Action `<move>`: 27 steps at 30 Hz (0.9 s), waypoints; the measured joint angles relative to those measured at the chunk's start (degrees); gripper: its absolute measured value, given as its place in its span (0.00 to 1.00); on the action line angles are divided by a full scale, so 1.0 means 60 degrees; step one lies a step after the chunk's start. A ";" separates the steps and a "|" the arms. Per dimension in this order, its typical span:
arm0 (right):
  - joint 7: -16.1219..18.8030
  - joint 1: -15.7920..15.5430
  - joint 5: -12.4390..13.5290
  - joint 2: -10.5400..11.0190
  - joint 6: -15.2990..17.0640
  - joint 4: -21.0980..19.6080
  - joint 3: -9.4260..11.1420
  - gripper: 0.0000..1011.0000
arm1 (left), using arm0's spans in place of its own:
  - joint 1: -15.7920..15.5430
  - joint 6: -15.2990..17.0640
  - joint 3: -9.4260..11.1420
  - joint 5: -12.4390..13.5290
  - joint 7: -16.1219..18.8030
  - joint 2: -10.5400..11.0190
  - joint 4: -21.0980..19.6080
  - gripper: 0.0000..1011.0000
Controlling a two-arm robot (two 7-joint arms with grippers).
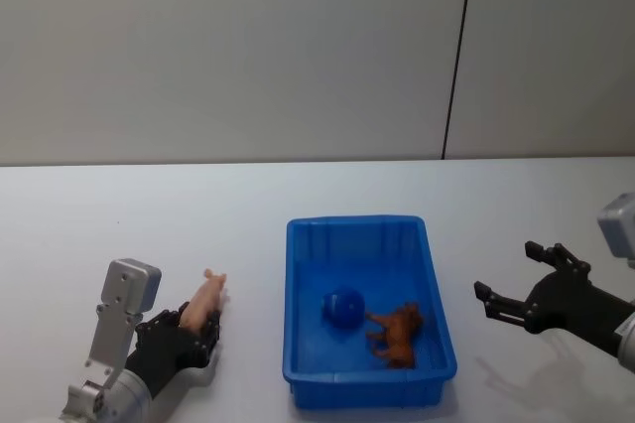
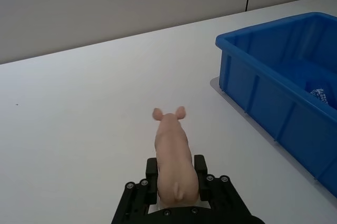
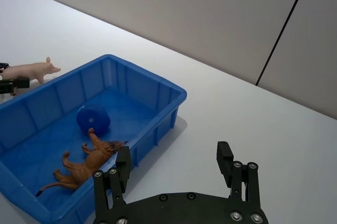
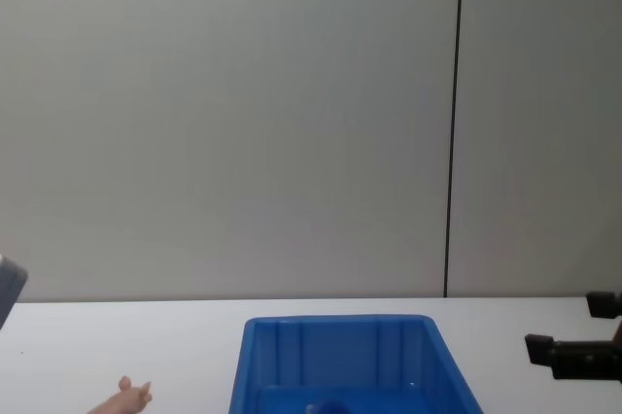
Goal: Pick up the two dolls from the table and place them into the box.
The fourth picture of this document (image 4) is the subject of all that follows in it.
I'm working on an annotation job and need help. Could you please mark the blue plastic bin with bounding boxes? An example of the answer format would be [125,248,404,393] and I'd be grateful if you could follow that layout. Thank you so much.
[227,314,485,414]

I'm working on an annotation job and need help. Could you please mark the small pale pink toy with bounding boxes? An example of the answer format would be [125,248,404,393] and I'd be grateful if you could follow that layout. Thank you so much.
[86,375,154,414]

